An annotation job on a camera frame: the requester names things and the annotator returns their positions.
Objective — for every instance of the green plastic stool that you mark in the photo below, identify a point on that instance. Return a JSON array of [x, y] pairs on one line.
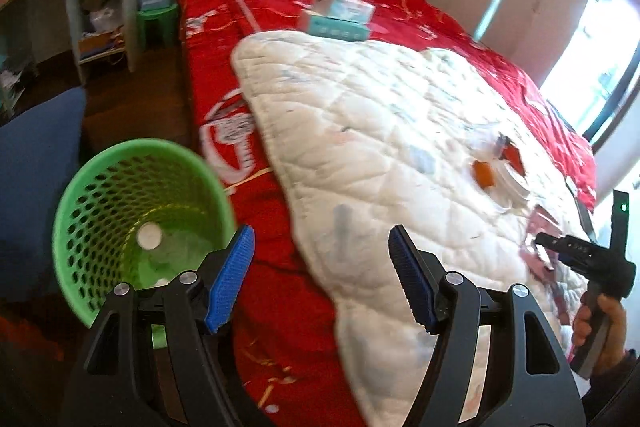
[[157, 14]]

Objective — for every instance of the red snack wrapper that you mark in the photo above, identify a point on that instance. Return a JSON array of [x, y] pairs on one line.
[[512, 154]]

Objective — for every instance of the white tissue pack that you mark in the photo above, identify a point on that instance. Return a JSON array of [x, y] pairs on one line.
[[345, 7]]

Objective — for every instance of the teal tissue pack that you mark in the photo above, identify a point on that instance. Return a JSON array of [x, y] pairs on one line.
[[330, 29]]

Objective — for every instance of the red patterned blanket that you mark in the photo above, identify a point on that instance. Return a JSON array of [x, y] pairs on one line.
[[260, 357]]

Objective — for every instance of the green plastic mesh basket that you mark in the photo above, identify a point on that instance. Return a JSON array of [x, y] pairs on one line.
[[100, 187]]

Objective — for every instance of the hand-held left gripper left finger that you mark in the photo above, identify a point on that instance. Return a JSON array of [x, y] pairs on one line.
[[232, 277]]

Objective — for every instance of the white quilted mat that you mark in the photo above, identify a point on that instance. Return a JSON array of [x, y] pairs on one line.
[[375, 117]]

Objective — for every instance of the person's right forearm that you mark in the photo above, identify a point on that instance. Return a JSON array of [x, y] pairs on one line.
[[617, 392]]

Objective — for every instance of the blue cloth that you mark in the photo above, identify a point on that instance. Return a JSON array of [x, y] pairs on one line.
[[40, 167]]

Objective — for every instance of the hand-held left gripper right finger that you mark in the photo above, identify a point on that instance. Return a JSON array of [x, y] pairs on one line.
[[412, 277]]

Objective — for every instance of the pink snack wrapper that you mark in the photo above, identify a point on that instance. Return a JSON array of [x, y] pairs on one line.
[[537, 219]]

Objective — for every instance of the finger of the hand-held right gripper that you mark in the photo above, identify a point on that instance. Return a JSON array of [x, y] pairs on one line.
[[550, 243]]

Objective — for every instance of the glass balcony door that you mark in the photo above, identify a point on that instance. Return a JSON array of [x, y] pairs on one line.
[[595, 67]]

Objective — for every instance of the person's right hand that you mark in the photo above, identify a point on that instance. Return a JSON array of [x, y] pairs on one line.
[[616, 332]]

